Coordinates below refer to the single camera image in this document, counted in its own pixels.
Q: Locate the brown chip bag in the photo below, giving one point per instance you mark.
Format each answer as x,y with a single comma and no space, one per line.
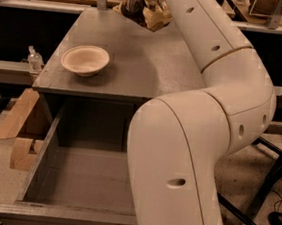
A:
151,14

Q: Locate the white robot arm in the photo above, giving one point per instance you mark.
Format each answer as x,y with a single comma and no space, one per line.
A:
176,140

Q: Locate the grey cabinet counter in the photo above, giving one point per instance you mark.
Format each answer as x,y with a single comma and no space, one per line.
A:
143,65

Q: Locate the open grey top drawer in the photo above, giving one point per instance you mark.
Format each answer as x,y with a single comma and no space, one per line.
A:
81,175

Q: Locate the beige paper bowl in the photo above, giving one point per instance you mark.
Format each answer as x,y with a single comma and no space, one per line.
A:
85,60

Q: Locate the clear plastic bottle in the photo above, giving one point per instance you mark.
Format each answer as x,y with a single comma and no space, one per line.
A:
34,59

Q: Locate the cardboard box pieces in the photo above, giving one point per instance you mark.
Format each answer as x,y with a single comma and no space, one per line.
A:
26,124

